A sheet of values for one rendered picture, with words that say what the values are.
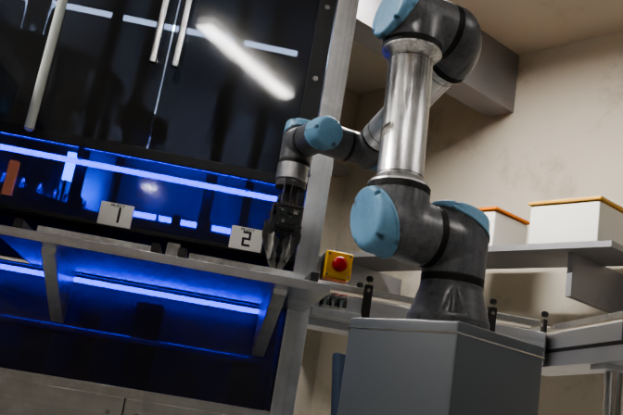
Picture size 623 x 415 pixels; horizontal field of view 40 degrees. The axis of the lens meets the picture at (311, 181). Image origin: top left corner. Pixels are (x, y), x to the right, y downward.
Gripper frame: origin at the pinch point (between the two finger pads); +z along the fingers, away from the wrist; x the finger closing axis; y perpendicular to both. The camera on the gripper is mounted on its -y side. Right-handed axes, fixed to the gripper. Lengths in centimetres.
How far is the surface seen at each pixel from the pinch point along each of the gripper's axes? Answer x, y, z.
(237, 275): -8.9, 15.9, 5.6
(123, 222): -38.6, -23.9, -8.4
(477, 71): 123, -272, -186
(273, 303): 0.5, 5.5, 8.7
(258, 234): -4.1, -23.9, -11.7
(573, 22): 167, -239, -214
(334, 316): 18.9, -24.1, 5.7
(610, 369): 85, -5, 9
